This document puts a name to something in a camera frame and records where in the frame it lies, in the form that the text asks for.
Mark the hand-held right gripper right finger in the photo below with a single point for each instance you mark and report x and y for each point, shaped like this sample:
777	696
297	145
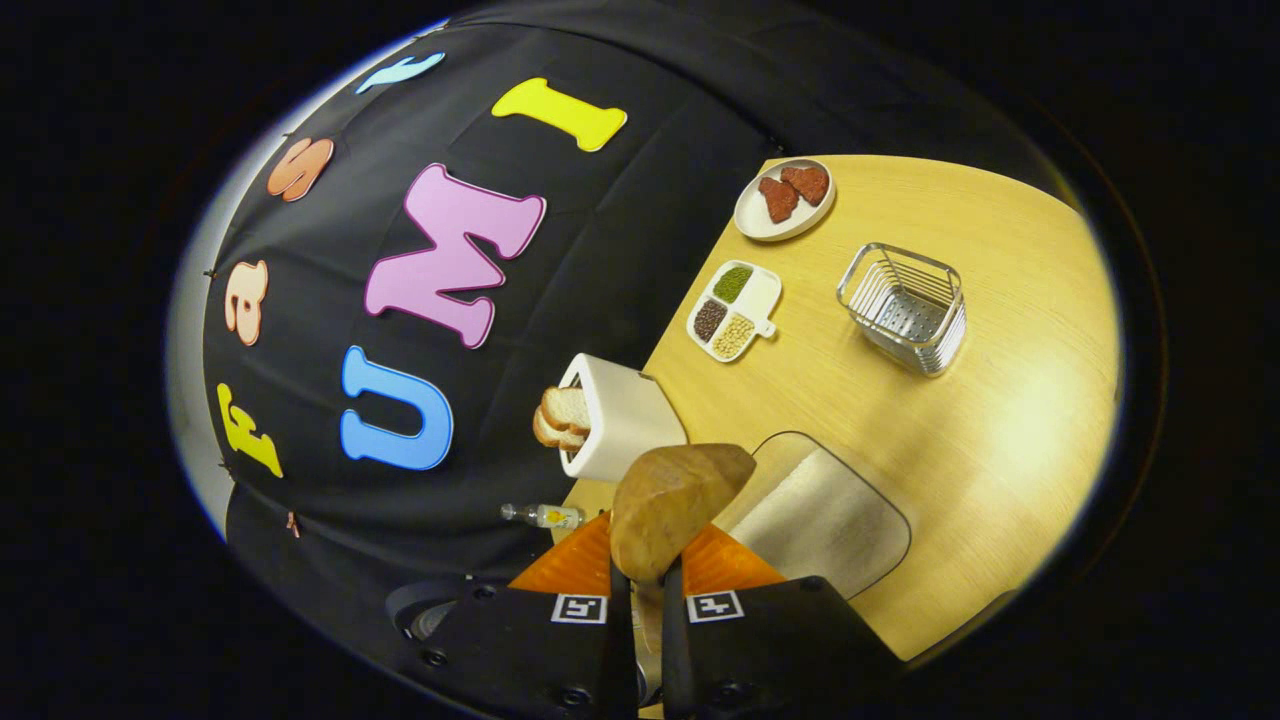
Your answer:
672	650

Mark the dark grey rice cooker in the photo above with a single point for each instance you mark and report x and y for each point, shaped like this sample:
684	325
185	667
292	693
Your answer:
425	615

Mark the white rice container box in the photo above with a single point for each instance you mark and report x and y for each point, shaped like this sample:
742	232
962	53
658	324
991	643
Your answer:
830	520

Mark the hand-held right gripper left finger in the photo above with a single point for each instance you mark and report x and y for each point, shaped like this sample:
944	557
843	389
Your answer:
622	650

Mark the white toaster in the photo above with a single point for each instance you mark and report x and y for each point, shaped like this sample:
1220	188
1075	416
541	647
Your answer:
630	420

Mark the glass bottle yellow label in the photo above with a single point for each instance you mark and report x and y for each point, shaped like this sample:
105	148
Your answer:
550	517

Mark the white divided bean dish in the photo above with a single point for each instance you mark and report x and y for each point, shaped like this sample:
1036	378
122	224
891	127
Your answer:
760	295

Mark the wooden spoon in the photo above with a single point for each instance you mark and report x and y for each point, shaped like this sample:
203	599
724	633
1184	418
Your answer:
670	500

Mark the white round plate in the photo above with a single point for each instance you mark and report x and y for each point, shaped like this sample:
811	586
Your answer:
750	220

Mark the red meat piece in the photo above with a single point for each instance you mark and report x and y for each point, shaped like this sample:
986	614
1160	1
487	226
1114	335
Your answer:
808	184
778	200

